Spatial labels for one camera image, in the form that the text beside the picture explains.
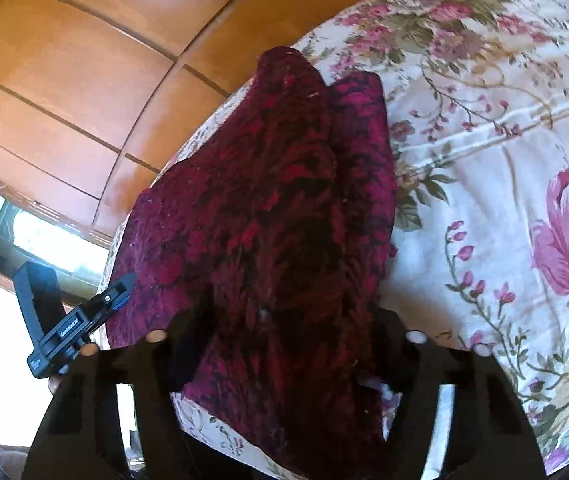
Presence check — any red black floral garment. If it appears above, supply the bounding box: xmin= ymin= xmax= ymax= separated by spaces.
xmin=104 ymin=46 xmax=399 ymax=480

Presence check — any window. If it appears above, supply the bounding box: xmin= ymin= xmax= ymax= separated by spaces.
xmin=0 ymin=157 xmax=115 ymax=312

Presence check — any wooden wardrobe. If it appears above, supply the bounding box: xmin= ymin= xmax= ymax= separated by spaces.
xmin=0 ymin=0 xmax=381 ymax=247

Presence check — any floral bed sheet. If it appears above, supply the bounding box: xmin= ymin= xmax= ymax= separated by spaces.
xmin=98 ymin=0 xmax=569 ymax=480

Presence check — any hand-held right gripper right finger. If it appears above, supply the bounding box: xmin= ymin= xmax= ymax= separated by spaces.
xmin=363 ymin=307 xmax=548 ymax=480

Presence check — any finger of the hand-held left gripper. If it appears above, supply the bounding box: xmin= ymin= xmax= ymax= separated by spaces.
xmin=84 ymin=273 xmax=138 ymax=323

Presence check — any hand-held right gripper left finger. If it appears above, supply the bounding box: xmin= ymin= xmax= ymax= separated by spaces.
xmin=22 ymin=309 xmax=206 ymax=480

